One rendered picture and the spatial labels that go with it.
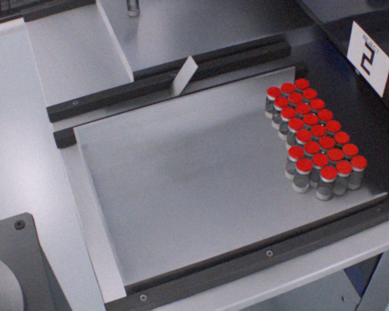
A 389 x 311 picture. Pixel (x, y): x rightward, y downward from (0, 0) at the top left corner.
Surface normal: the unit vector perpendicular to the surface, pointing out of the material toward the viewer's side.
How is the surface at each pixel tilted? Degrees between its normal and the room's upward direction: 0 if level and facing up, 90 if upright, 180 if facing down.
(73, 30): 0
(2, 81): 0
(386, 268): 90
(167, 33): 0
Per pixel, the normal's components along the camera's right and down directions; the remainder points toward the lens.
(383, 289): -0.94, 0.29
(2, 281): -0.04, -0.65
